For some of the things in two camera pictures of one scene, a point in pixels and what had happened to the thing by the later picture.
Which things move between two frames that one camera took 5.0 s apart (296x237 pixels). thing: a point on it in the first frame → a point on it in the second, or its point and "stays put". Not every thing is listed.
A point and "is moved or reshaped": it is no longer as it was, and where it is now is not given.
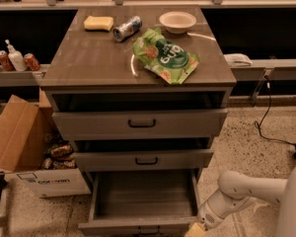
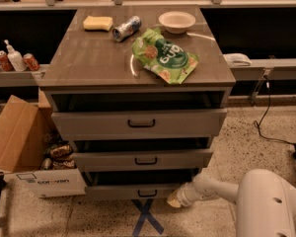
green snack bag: (163, 56) stays put
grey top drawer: (139, 124) stays put
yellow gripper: (207, 215) → (189, 192)
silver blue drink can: (127, 29) stays put
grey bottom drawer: (142, 202) is moved or reshaped
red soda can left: (4, 59) stays put
